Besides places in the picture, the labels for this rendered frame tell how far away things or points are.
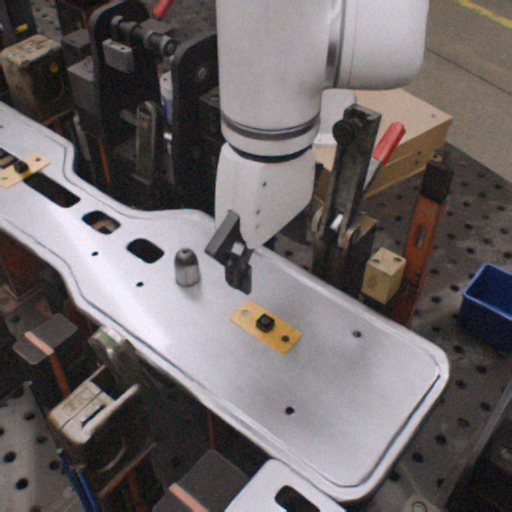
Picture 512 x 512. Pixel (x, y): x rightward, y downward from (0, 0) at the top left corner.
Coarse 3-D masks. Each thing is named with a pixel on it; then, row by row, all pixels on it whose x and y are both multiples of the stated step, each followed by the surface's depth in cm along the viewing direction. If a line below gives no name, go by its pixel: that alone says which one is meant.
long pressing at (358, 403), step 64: (0, 192) 91; (64, 256) 82; (128, 256) 82; (256, 256) 82; (128, 320) 75; (192, 320) 75; (320, 320) 75; (384, 320) 75; (192, 384) 69; (256, 384) 69; (320, 384) 69; (384, 384) 69; (448, 384) 70; (320, 448) 64; (384, 448) 64
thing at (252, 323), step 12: (240, 312) 75; (252, 312) 75; (264, 312) 75; (240, 324) 74; (252, 324) 74; (264, 324) 73; (276, 324) 74; (288, 324) 74; (264, 336) 73; (276, 336) 73; (288, 336) 73; (300, 336) 73; (276, 348) 72; (288, 348) 72
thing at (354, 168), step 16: (352, 112) 68; (368, 112) 68; (336, 128) 66; (352, 128) 65; (368, 128) 67; (336, 144) 71; (352, 144) 70; (368, 144) 68; (336, 160) 72; (352, 160) 71; (368, 160) 71; (336, 176) 73; (352, 176) 72; (336, 192) 75; (352, 192) 72; (352, 208) 74; (320, 224) 77
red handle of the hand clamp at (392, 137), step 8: (392, 128) 77; (400, 128) 77; (384, 136) 78; (392, 136) 77; (400, 136) 77; (384, 144) 77; (392, 144) 77; (376, 152) 77; (384, 152) 77; (392, 152) 78; (376, 160) 77; (384, 160) 77; (376, 168) 77; (368, 176) 77; (368, 184) 77; (360, 200) 78; (336, 216) 77; (328, 224) 77; (336, 224) 77; (336, 232) 77
